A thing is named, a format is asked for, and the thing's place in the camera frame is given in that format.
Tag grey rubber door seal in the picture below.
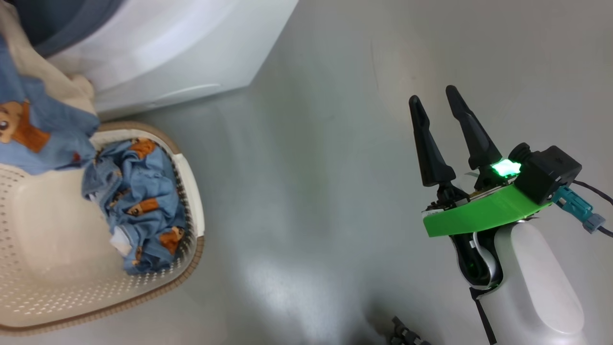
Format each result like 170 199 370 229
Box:
12 0 126 59

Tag cream garment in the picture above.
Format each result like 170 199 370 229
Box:
0 0 96 115

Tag white washing machine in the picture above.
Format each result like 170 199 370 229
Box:
12 0 300 121

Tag blue bear-print garment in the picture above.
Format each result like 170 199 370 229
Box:
81 138 188 276
0 34 101 175

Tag round white filter cover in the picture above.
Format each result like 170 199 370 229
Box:
96 84 225 115

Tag cream perforated laundry basket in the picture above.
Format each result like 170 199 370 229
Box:
0 121 205 336

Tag right teal plug camera cable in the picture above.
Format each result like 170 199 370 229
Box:
553 180 613 238

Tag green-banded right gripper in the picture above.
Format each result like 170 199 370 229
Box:
409 85 551 290

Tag thin black right gripper cable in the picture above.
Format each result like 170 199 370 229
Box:
469 287 499 345

